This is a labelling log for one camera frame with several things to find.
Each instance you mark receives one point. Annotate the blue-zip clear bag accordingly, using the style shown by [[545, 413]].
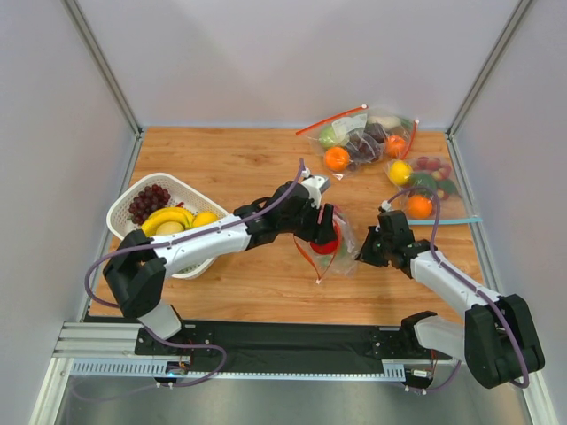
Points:
[[453, 211]]

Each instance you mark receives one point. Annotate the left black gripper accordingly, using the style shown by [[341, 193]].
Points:
[[322, 222]]

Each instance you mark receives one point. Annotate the orange-zip bag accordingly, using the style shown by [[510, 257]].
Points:
[[407, 129], [343, 123], [322, 265]]

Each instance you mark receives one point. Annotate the red dragon fruit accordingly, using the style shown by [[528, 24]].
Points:
[[348, 243]]

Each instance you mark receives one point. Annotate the red fake apple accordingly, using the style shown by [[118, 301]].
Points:
[[329, 248]]

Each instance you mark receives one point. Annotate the yellow fake apple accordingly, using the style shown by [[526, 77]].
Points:
[[399, 172]]

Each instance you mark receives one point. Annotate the yellow fake lemon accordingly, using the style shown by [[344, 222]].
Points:
[[169, 228]]

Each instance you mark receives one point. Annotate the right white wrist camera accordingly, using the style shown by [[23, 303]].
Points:
[[385, 207]]

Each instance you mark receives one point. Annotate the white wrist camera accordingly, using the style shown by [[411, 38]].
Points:
[[385, 207], [316, 185]]

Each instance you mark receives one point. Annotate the dark purple fake grapes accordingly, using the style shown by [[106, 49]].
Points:
[[366, 146]]

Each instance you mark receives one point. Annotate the aluminium corner frame post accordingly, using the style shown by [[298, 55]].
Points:
[[492, 60]]

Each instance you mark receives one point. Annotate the white perforated plastic basket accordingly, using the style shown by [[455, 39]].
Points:
[[182, 195]]

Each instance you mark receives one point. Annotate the orange fake fruit blue bag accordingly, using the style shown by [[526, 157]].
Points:
[[419, 207]]

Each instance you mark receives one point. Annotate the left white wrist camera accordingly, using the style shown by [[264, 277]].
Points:
[[316, 185]]

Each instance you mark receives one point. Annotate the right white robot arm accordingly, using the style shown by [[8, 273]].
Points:
[[498, 340]]

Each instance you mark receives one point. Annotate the yellow fake pear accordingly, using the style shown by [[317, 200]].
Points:
[[204, 218]]

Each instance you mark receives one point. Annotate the green fake cabbage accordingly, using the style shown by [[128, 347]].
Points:
[[328, 138]]

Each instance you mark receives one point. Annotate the white fake radish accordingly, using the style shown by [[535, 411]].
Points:
[[386, 122]]

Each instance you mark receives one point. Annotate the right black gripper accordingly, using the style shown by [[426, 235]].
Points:
[[376, 246]]

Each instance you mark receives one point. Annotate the orange fake fruit middle bag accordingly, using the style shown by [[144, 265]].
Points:
[[395, 146]]

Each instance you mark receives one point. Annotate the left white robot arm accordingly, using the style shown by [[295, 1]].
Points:
[[136, 273]]

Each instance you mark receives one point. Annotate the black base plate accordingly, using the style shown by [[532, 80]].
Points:
[[256, 347]]

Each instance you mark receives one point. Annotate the left aluminium frame post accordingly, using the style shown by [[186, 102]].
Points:
[[83, 28]]

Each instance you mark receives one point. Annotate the yellow fake banana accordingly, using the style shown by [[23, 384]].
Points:
[[177, 214]]

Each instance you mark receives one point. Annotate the orange fake fruit left bag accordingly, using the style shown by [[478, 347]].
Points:
[[336, 159]]

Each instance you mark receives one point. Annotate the green fake avocado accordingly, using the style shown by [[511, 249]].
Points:
[[424, 183]]

